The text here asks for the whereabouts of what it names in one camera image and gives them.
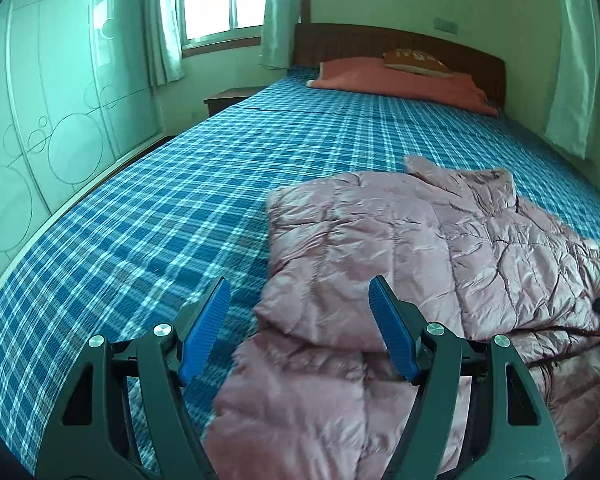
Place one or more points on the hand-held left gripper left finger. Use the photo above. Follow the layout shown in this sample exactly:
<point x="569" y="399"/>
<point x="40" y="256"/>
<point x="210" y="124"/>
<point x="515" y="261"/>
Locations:
<point x="205" y="330"/>

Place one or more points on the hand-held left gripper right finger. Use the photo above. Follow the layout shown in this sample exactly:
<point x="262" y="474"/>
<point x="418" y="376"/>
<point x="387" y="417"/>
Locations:
<point x="390" y="330"/>

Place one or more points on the pink quilted down jacket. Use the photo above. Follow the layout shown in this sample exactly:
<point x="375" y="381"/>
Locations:
<point x="380" y="230"/>

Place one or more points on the bed with blue plaid sheet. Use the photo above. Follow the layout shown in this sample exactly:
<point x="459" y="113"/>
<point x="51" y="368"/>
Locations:
<point x="180" y="185"/>

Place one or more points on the dark wooden nightstand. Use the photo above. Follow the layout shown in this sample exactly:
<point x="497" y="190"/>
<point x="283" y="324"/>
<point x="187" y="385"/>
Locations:
<point x="225" y="99"/>

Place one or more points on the red pillow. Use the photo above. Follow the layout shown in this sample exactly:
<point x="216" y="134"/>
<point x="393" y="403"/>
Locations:
<point x="380" y="77"/>

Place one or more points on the brown printed cushion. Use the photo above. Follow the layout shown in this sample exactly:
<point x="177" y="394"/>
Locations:
<point x="415" y="60"/>

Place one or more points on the wardrobe with circle-patterned doors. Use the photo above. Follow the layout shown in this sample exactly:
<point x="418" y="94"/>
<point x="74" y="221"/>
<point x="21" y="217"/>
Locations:
<point x="55" y="85"/>

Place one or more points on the dark wooden headboard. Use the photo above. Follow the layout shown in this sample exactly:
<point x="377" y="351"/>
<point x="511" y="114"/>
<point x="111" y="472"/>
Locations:
<point x="340" y="42"/>

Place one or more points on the pale window curtain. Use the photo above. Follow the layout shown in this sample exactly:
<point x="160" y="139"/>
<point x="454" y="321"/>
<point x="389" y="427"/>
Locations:
<point x="162" y="20"/>
<point x="280" y="10"/>

